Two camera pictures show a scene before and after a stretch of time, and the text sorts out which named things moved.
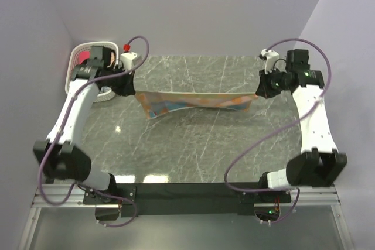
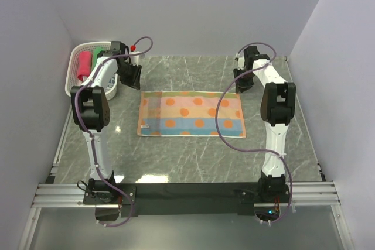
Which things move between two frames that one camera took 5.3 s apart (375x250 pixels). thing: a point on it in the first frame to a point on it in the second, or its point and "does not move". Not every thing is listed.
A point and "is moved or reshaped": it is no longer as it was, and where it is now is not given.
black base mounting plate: (186, 198) does not move
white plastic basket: (105, 95) does not move
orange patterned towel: (152, 102) is moved or reshaped
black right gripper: (263, 89) to (242, 86)
